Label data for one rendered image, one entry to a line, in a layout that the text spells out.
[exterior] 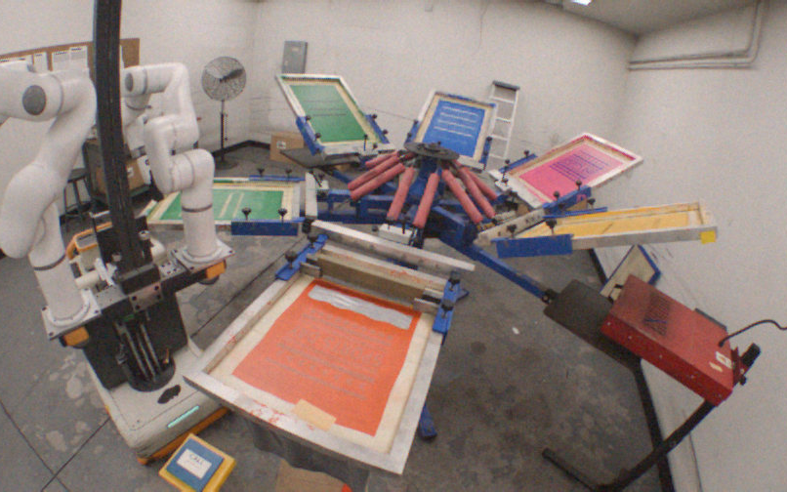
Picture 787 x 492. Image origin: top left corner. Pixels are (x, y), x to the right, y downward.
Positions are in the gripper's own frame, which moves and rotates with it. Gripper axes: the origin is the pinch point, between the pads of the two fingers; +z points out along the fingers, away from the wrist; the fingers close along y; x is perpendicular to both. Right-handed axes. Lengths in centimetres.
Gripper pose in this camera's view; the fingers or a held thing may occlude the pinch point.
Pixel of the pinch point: (157, 195)
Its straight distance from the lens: 133.1
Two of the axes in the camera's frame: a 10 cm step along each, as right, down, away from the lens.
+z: 1.9, 8.7, 4.5
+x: -6.2, 4.6, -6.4
